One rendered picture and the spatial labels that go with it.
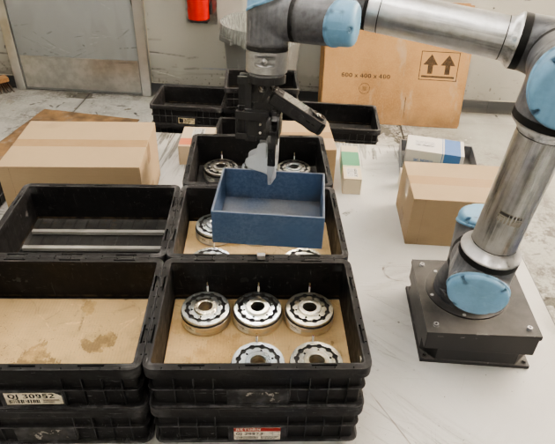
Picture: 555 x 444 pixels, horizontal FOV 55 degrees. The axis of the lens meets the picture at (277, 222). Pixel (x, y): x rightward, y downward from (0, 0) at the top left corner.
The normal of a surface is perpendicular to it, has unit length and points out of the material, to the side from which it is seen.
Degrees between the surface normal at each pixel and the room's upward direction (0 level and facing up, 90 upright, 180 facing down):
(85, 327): 0
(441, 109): 73
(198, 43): 90
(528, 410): 0
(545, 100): 84
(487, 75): 90
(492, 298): 99
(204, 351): 0
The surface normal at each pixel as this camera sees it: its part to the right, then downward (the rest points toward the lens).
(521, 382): 0.03, -0.82
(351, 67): -0.04, 0.38
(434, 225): -0.06, 0.58
